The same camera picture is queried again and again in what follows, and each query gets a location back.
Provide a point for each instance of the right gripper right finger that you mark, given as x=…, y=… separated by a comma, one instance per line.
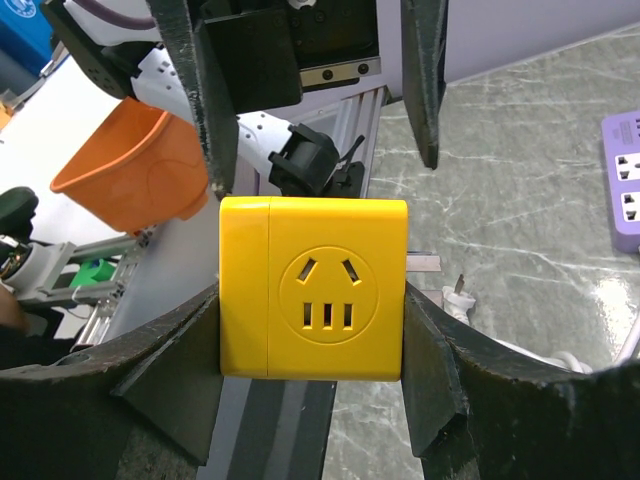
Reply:
x=478, y=410

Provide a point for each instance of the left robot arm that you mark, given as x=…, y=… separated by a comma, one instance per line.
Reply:
x=118, y=47

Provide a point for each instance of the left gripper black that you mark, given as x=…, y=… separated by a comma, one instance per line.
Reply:
x=244, y=56

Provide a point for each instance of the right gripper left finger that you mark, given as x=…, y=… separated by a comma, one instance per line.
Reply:
x=140, y=406

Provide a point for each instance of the orange plastic bucket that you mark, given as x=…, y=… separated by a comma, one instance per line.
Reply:
x=140, y=168

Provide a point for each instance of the black base beam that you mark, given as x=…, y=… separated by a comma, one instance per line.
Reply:
x=270, y=429

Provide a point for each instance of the yellow cube socket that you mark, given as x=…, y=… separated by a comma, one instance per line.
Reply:
x=312, y=288

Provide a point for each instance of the purple power strip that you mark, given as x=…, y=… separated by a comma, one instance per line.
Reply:
x=620, y=135

